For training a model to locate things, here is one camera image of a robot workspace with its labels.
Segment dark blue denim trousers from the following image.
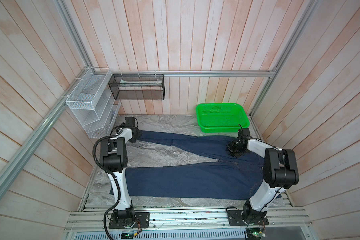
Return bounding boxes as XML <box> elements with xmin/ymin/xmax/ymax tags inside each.
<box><xmin>126</xmin><ymin>131</ymin><xmax>264</xmax><ymax>200</ymax></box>

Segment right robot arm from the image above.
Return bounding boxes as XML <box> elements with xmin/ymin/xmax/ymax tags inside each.
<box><xmin>228</xmin><ymin>137</ymin><xmax>299</xmax><ymax>226</ymax></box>

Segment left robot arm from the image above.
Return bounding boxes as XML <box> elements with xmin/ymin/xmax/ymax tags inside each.
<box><xmin>93</xmin><ymin>126</ymin><xmax>141</xmax><ymax>228</ymax></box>

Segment green plastic basket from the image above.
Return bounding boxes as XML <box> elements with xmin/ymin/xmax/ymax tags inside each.
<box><xmin>196</xmin><ymin>103</ymin><xmax>250</xmax><ymax>133</ymax></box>

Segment black mesh wall basket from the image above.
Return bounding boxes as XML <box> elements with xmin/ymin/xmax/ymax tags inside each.
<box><xmin>108</xmin><ymin>74</ymin><xmax>165</xmax><ymax>101</ymax></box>

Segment white wire mesh shelf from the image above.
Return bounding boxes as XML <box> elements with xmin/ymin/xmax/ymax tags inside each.
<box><xmin>66</xmin><ymin>67</ymin><xmax>121</xmax><ymax>139</ymax></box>

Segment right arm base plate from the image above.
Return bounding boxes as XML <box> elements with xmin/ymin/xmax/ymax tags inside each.
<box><xmin>226</xmin><ymin>209</ymin><xmax>269</xmax><ymax>226</ymax></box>

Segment aluminium frame back bar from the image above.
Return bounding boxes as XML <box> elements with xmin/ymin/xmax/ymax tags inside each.
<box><xmin>95</xmin><ymin>69</ymin><xmax>276</xmax><ymax>78</ymax></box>

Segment aluminium frame bar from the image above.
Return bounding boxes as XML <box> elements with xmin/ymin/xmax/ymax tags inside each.
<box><xmin>0</xmin><ymin>66</ymin><xmax>90</xmax><ymax>201</ymax></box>
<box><xmin>95</xmin><ymin>69</ymin><xmax>276</xmax><ymax>78</ymax></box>

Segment aluminium frame right post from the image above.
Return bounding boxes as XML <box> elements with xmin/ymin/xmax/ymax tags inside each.
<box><xmin>249</xmin><ymin>1</ymin><xmax>322</xmax><ymax>119</ymax></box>

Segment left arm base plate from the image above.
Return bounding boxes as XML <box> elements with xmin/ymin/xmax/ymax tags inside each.
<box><xmin>108</xmin><ymin>212</ymin><xmax>150</xmax><ymax>230</ymax></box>

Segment black corrugated cable hose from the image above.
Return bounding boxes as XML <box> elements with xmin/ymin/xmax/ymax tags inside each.
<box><xmin>92</xmin><ymin>124</ymin><xmax>130</xmax><ymax>240</ymax></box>

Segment aluminium front rail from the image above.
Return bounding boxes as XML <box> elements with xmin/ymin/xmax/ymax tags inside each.
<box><xmin>62</xmin><ymin>206</ymin><xmax>313</xmax><ymax>240</ymax></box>

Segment aluminium frame left bar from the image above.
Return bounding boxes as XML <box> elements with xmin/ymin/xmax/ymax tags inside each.
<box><xmin>0</xmin><ymin>66</ymin><xmax>90</xmax><ymax>201</ymax></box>

